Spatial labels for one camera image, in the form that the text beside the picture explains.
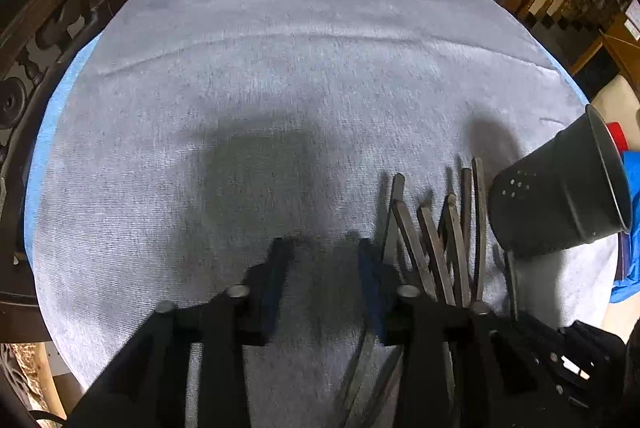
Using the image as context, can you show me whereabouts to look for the dark metal chopstick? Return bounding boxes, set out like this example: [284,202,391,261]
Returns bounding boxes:
[472,157,487,301]
[460,168,472,256]
[383,174,406,266]
[418,206,454,306]
[393,200,437,299]
[444,193,471,308]

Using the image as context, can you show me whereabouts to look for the dark metal utensil cup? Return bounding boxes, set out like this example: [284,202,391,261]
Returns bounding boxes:
[488,104,632,258]

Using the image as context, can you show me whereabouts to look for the grey towel table mat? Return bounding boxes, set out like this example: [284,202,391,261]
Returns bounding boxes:
[34,0,618,428]

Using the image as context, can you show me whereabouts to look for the blue table cover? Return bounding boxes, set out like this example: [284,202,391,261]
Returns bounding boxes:
[23,32,102,268]

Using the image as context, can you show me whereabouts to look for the red plastic stool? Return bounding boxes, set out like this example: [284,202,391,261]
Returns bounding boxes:
[606,122,629,155]

